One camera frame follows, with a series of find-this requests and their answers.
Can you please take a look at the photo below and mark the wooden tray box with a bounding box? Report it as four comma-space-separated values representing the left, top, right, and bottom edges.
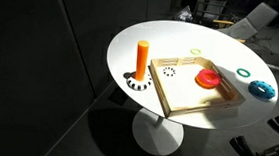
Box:
145, 52, 250, 124

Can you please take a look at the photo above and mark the red ribbed ring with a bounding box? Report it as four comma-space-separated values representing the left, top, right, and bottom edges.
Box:
196, 68, 222, 88

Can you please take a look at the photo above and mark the small black white striped ring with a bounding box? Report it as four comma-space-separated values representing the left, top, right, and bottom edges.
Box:
162, 66, 177, 78

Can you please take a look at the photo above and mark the orange cylinder peg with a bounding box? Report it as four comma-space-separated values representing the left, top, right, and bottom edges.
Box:
134, 39, 150, 83

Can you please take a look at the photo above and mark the blue ring with dark holes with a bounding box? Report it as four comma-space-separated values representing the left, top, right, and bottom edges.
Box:
247, 79, 278, 101

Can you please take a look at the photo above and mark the light green thin ring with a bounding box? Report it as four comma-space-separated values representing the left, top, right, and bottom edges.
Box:
190, 47, 202, 56

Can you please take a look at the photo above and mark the white table pedestal base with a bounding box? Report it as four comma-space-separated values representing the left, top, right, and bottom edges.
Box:
130, 107, 186, 156

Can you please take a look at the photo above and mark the orange ring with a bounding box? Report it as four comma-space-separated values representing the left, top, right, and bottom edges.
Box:
194, 75, 221, 91

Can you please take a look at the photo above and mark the dark green thin ring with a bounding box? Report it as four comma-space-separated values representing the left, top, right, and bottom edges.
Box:
236, 68, 252, 79

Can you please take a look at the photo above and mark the grey lounge chair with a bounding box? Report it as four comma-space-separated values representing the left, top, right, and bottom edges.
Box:
216, 0, 279, 45

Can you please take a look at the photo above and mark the large black white striped ring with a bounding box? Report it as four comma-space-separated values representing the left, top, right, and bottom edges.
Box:
126, 70, 154, 92

